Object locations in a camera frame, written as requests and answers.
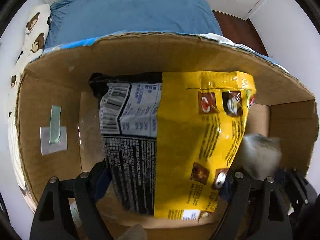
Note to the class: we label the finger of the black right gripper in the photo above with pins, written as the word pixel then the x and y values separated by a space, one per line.
pixel 300 193

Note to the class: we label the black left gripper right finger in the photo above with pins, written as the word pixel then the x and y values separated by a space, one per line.
pixel 255 210

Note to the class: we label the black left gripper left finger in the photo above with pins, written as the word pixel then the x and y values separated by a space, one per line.
pixel 53 218

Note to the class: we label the white grey snack packet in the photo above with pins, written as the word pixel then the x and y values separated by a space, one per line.
pixel 259 156

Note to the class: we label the yellow and black snack bag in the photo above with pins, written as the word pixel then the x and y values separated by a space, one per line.
pixel 170 138

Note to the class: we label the cardboard box with blue print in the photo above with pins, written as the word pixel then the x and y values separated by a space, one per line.
pixel 58 133

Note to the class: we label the bear print white blanket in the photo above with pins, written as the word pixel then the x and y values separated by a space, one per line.
pixel 35 34

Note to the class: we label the blue pillow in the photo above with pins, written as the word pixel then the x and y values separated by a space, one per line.
pixel 76 20

